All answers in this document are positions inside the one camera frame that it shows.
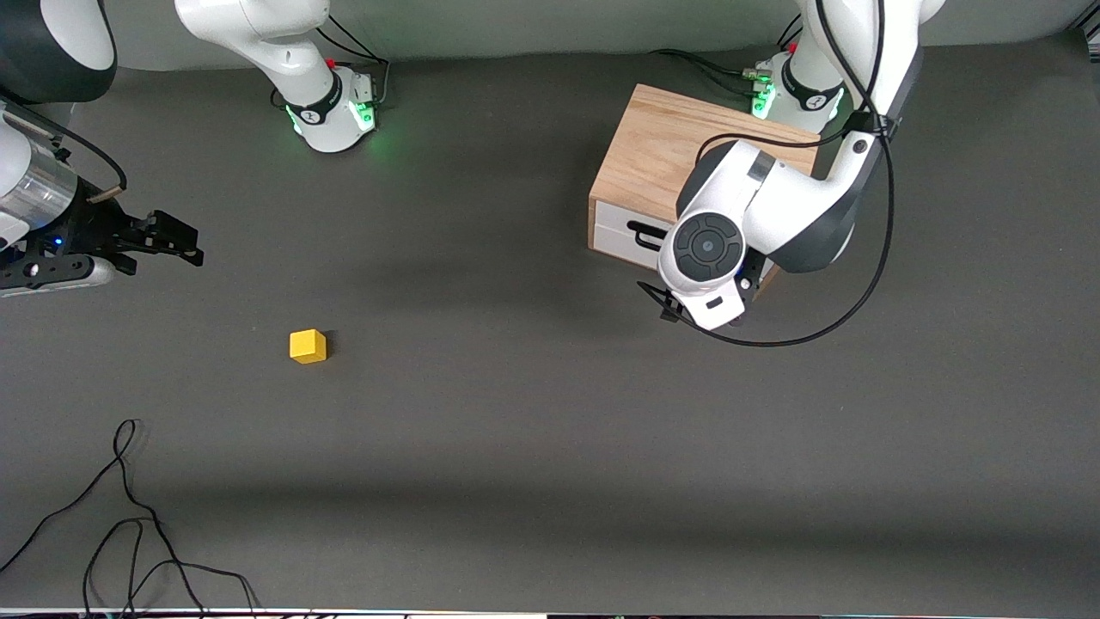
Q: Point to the light wooden drawer cabinet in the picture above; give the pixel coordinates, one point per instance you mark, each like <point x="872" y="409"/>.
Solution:
<point x="662" y="146"/>

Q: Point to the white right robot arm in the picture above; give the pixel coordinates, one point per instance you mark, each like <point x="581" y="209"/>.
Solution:
<point x="284" y="52"/>

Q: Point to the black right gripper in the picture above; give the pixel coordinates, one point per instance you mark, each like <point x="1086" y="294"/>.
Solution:
<point x="88" y="228"/>

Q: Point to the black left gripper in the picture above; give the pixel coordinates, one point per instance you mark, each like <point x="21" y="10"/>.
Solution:
<point x="754" y="270"/>

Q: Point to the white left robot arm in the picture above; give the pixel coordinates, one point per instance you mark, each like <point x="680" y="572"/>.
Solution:
<point x="799" y="206"/>

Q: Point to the yellow wooden cube block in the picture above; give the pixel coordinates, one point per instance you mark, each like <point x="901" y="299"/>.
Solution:
<point x="307" y="347"/>

